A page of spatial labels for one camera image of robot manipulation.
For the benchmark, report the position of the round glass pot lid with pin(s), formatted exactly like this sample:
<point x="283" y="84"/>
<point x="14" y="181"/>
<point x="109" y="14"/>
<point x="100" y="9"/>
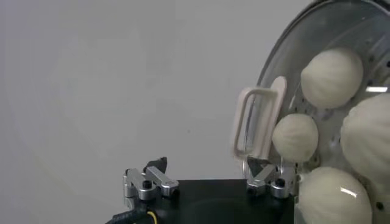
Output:
<point x="275" y="121"/>

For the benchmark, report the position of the white steamed baozi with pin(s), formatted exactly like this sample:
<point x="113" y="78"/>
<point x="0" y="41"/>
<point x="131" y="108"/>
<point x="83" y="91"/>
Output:
<point x="295" y="137"/>
<point x="332" y="198"/>
<point x="368" y="134"/>
<point x="332" y="77"/>

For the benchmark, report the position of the stainless steel steamer basket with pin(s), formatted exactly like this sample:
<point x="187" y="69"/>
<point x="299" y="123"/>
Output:
<point x="377" y="36"/>

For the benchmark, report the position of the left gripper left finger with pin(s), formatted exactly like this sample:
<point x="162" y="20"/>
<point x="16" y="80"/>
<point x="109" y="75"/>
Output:
<point x="161" y="179"/>

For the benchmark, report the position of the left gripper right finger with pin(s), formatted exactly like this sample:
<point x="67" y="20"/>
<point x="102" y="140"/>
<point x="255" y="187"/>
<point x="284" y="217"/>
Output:
<point x="265" y="176"/>

